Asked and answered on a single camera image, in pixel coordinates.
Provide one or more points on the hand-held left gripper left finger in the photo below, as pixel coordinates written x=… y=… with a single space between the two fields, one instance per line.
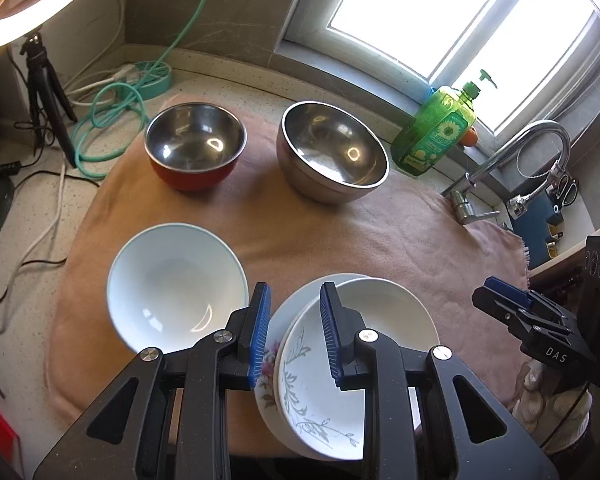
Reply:
x=260 y=330

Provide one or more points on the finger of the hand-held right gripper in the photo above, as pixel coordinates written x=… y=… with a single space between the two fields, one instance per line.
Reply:
x=510 y=292
x=515 y=317

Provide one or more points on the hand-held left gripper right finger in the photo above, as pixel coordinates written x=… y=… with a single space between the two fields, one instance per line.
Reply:
x=330 y=335

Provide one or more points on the large pink floral plate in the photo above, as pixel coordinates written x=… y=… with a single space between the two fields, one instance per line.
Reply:
x=270 y=355

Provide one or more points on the white plate grey leaf print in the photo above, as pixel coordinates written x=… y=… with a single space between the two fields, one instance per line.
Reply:
x=310 y=400

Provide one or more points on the white ceramic bowl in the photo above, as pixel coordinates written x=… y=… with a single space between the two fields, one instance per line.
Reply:
x=170 y=285

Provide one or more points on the large steel bowl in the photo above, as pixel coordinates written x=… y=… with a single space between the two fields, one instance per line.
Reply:
x=330 y=145

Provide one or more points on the small steel bowl red outside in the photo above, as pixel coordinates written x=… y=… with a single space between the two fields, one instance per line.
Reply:
x=195 y=135

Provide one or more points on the person's right hand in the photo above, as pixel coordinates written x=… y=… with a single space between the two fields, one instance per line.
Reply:
x=545 y=410

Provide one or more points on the wooden shelf cabinet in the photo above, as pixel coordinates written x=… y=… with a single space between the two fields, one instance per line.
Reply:
x=565 y=255

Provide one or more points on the blue knife holder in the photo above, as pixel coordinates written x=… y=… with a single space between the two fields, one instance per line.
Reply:
x=535 y=230

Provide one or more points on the pink towel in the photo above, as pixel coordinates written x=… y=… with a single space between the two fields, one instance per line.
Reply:
x=330 y=240

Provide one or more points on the black scissors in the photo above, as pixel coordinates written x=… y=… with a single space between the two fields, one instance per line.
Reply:
x=567 y=190

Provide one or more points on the steel kitchen faucet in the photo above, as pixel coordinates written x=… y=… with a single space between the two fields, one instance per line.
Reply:
x=500 y=155

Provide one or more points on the orange fruit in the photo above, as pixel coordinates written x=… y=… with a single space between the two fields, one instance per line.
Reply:
x=471 y=137

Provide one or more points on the green dish soap bottle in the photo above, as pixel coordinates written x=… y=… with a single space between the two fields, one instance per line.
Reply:
x=430 y=135

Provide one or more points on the white framed window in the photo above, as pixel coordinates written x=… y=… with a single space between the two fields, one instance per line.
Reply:
x=430 y=10

